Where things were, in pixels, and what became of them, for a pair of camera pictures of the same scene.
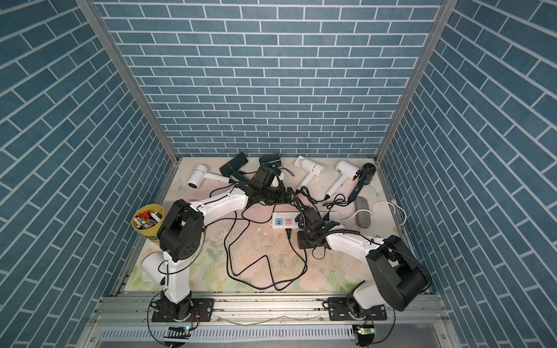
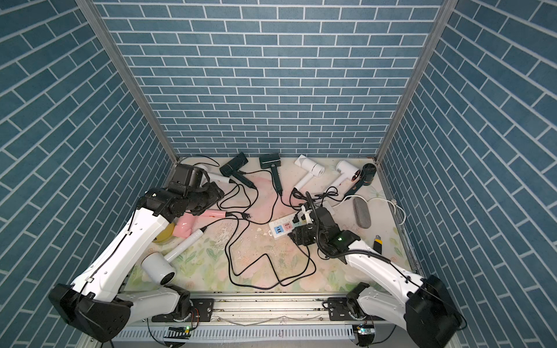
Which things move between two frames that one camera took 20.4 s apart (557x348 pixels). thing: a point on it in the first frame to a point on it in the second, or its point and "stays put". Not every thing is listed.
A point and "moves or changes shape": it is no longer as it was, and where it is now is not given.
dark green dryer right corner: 365,177 stays put
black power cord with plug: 288,233 to 271,287
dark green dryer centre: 270,159 stays put
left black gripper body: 271,196 to 205,197
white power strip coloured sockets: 283,220 moves or changes shape
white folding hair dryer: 313,168 stays put
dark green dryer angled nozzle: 233,166 stays put
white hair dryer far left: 200,172 stays put
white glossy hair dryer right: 349,171 stays put
